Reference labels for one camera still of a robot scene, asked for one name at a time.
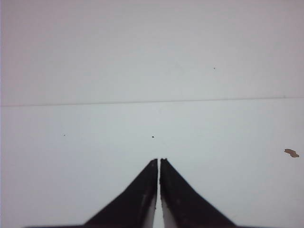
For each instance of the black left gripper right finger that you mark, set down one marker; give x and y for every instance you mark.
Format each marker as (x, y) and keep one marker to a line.
(183, 207)

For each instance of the small brown table mark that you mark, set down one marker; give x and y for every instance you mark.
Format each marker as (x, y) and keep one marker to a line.
(292, 153)

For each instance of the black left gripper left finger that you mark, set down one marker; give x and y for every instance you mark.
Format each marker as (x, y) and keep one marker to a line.
(135, 206)

